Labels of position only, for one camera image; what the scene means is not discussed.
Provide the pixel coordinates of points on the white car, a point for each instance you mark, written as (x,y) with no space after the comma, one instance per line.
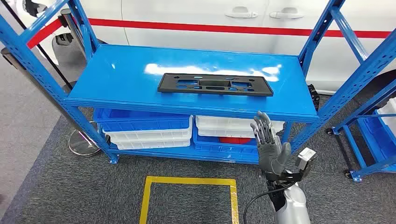
(185,9)

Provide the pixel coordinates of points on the red round object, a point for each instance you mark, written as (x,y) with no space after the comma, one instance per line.
(235,140)

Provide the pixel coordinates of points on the red barrier belt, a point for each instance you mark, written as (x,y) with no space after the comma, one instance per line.
(43,33)
(185,27)

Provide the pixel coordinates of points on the black-topped stanchion post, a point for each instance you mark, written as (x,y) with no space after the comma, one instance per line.
(66,15)

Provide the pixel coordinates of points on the black plastic object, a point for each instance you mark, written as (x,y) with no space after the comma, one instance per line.
(314,95)

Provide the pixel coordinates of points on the yellow floor tape square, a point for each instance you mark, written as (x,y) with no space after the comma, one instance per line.
(185,180)

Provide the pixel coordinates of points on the chrome stanchion post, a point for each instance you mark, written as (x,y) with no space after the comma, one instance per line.
(83,145)

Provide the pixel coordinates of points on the black plastic plate part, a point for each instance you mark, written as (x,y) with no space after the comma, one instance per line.
(165,86)

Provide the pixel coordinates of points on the blue metal shelf rack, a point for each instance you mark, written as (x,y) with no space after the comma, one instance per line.
(123,77)

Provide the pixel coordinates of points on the blue wheeled shelf rack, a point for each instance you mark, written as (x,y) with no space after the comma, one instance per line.
(354,145)

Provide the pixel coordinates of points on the white plastic crate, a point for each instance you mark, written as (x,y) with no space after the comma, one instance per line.
(148,135)
(388,117)
(222,123)
(148,144)
(222,134)

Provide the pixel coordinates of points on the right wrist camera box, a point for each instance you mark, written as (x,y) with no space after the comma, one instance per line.
(305,156)

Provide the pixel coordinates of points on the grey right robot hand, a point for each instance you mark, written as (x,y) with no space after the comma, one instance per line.
(272,154)

